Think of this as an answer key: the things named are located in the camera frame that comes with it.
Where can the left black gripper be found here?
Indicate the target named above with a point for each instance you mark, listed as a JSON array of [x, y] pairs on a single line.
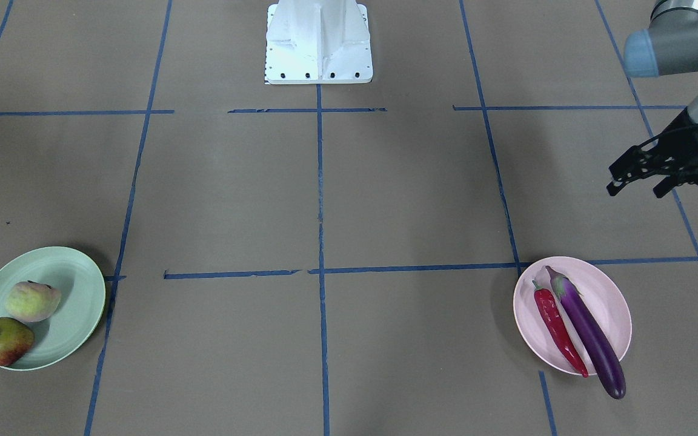
[[678, 144]]

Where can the green-pink peach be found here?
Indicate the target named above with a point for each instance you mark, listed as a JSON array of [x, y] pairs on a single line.
[[31, 302]]

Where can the red chili pepper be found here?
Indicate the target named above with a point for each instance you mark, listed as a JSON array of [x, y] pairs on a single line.
[[554, 322]]

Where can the purple eggplant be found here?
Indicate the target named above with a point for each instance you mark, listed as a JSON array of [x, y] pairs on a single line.
[[604, 359]]

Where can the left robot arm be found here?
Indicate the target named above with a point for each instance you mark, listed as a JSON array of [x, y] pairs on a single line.
[[669, 45]]

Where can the pink plate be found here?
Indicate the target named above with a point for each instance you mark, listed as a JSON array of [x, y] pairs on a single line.
[[599, 293]]

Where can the green plate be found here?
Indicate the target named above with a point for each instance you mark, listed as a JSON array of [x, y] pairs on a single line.
[[83, 299]]

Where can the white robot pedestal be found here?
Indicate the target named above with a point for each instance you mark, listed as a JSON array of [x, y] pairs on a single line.
[[317, 42]]

